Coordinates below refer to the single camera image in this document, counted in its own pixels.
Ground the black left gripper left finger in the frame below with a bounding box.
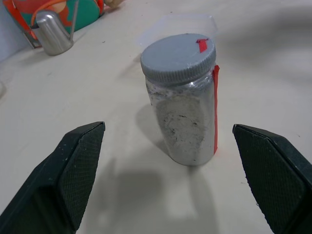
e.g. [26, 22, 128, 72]
[0, 121, 106, 234]

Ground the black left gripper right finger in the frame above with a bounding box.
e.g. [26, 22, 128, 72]
[232, 123, 312, 234]

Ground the grey plastic jar lid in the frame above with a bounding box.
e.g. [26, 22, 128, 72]
[140, 33, 217, 86]

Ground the clear plastic tray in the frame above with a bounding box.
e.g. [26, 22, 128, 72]
[135, 14, 219, 47]

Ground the grey-lidded powder jar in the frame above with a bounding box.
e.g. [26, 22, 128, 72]
[145, 64, 220, 167]

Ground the stainless steel oil pot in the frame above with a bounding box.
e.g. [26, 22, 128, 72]
[31, 10, 75, 57]

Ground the green and red toy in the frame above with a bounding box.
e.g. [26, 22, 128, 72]
[4, 0, 106, 49]

